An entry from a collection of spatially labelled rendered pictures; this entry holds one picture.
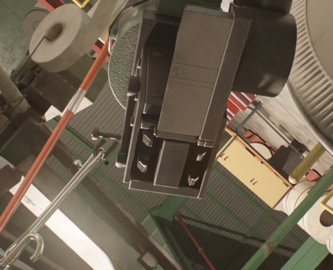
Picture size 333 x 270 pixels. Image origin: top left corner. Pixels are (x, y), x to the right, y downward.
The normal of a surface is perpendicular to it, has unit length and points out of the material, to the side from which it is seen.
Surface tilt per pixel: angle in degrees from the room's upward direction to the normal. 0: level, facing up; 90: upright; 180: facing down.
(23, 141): 90
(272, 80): 56
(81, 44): 88
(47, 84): 123
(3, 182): 139
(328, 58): 90
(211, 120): 65
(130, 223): 33
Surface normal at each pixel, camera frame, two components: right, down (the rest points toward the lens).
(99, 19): 0.52, 0.53
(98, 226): 0.66, -0.40
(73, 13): -0.54, -0.43
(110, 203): -0.59, 0.62
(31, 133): 0.26, 0.26
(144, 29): 0.00, 0.60
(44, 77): 0.58, -0.19
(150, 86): 0.18, -0.79
